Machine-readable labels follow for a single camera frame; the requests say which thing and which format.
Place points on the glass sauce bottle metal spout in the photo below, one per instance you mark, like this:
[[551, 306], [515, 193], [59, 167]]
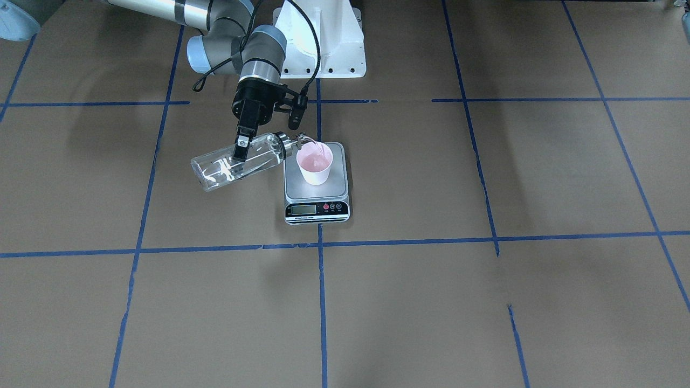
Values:
[[219, 168]]

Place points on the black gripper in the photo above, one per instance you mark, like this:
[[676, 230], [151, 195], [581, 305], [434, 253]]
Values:
[[251, 104]]

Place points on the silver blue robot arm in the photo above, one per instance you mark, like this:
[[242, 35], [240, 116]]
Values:
[[230, 43]]

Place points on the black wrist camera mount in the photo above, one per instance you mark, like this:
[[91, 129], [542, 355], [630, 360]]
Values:
[[294, 104]]

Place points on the silver digital kitchen scale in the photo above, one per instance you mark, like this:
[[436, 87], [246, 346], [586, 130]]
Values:
[[326, 203]]

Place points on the pink paper cup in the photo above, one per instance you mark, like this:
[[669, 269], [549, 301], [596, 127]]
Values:
[[314, 160]]

